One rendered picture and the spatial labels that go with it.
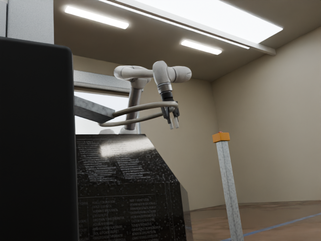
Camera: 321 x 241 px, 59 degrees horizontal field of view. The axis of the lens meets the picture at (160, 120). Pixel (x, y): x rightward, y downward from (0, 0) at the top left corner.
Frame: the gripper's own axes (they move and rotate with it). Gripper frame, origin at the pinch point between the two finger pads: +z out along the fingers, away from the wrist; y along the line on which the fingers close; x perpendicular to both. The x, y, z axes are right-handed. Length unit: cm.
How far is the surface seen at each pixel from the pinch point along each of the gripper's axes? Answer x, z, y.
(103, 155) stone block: 38, 12, 63
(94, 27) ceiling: -366, -268, -120
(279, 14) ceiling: -185, -213, -466
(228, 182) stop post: -55, 58, -82
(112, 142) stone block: 31, 7, 56
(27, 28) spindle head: 26, -49, 80
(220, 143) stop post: -58, 20, -88
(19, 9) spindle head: 27, -57, 82
